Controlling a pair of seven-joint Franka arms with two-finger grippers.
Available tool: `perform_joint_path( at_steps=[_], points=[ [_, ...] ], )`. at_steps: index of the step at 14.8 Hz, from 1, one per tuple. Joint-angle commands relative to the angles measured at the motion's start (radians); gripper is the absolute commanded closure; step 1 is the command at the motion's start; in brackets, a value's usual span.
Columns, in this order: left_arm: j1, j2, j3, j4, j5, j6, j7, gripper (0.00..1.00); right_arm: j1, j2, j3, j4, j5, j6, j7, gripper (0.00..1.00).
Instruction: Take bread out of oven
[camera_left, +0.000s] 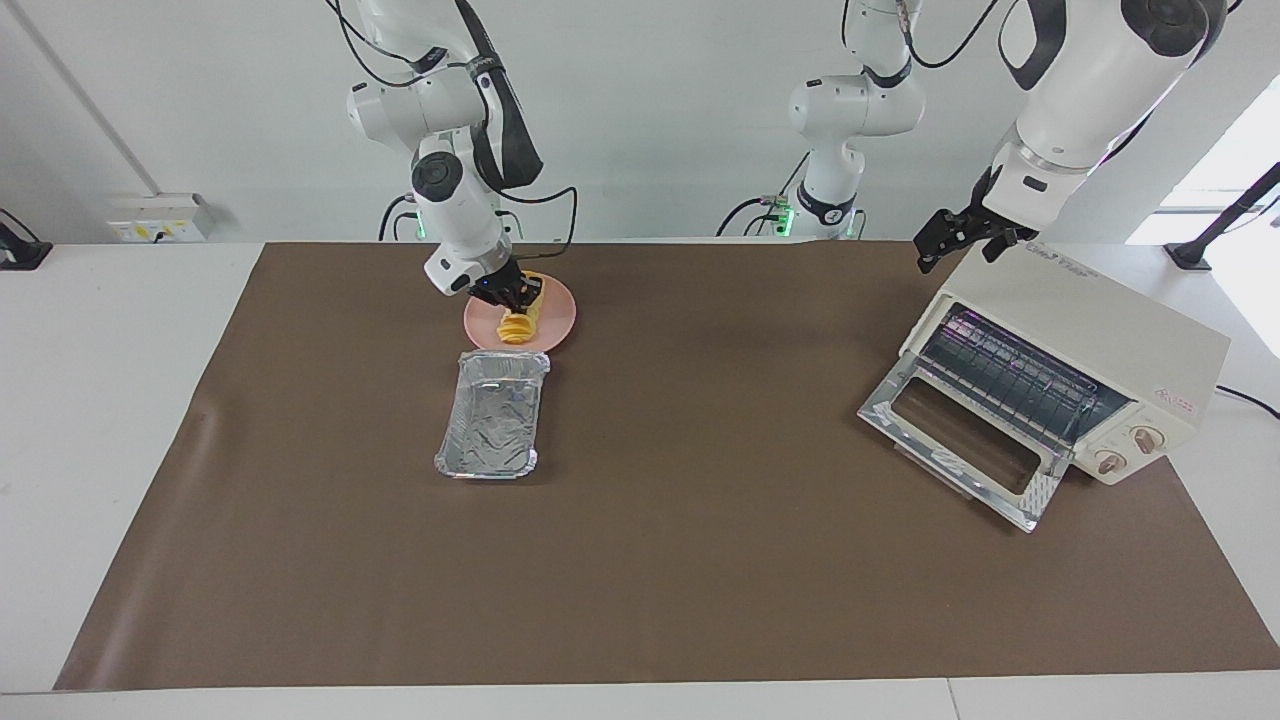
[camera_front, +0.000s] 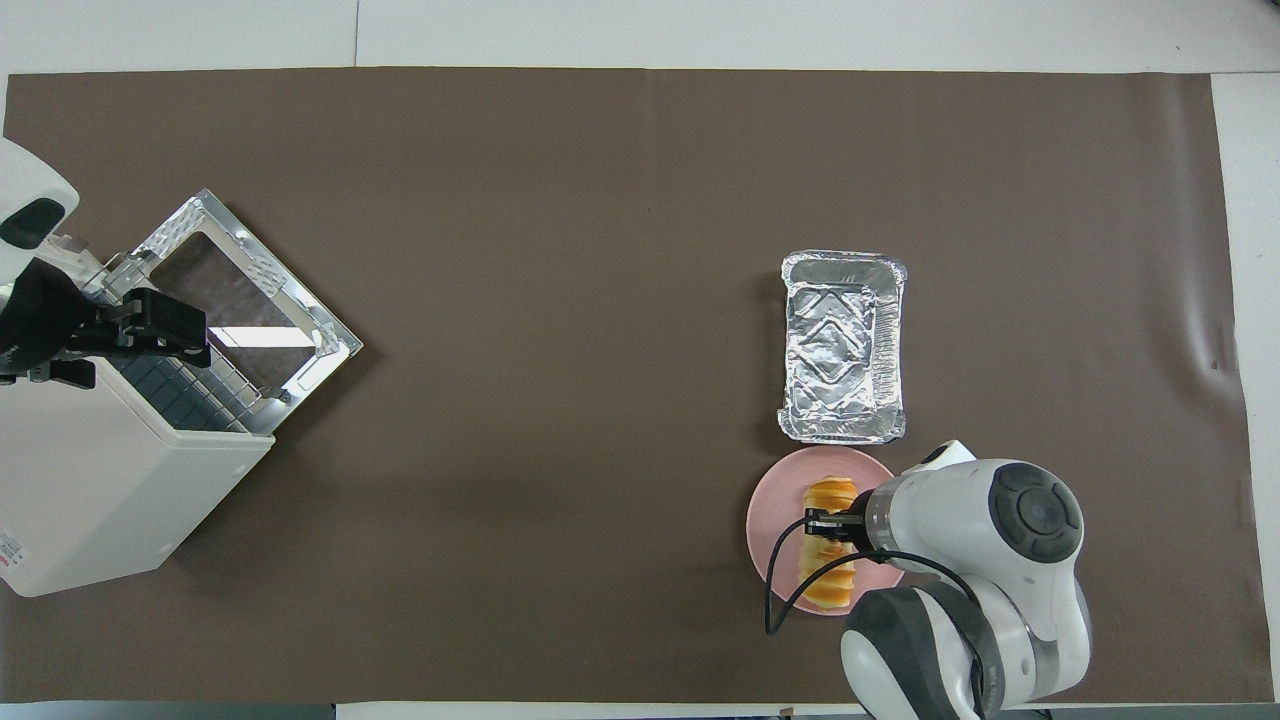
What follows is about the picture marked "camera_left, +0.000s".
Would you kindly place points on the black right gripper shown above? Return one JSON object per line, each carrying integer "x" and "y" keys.
{"x": 985, "y": 225}

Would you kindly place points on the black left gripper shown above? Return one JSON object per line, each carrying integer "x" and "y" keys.
{"x": 502, "y": 283}

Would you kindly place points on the sliced yellow bread loaf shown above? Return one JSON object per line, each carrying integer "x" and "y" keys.
{"x": 518, "y": 328}

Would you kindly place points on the aluminium foil tray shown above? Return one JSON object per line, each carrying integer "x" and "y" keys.
{"x": 495, "y": 420}

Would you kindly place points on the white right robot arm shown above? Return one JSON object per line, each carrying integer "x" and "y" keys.
{"x": 455, "y": 210}

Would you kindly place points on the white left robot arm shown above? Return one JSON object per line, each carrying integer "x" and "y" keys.
{"x": 1080, "y": 90}

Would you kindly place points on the cream toaster oven body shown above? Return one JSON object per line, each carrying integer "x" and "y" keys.
{"x": 1090, "y": 320}

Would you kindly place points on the glass oven door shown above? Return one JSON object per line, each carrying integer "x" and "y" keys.
{"x": 960, "y": 430}

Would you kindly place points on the cream oven knob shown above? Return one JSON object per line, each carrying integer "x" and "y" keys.
{"x": 1112, "y": 463}
{"x": 1147, "y": 439}

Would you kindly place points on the pink round plate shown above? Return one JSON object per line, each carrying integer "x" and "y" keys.
{"x": 558, "y": 320}

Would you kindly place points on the black angled pole stand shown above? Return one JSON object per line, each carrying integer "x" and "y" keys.
{"x": 1220, "y": 225}

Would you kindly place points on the brown table mat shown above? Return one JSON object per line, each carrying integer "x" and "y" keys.
{"x": 700, "y": 560}

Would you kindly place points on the small black stand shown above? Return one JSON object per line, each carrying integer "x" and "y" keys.
{"x": 20, "y": 252}

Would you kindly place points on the white wall socket box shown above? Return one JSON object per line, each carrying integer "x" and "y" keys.
{"x": 160, "y": 220}

